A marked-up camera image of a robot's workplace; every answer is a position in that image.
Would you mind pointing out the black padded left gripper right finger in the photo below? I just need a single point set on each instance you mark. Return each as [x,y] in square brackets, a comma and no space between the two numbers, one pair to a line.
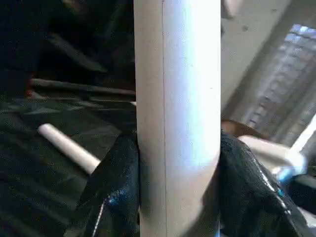
[252,197]

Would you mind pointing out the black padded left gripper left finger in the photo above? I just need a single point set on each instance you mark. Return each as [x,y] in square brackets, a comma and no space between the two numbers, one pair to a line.
[111,197]

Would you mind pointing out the white plastic table leg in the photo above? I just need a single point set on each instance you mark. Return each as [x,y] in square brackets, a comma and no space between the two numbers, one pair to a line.
[69,145]
[177,98]

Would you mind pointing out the black work mat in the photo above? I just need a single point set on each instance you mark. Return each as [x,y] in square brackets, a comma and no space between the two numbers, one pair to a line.
[39,187]

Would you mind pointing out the black tv cabinet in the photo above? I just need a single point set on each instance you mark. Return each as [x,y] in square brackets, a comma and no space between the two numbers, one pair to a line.
[74,44]

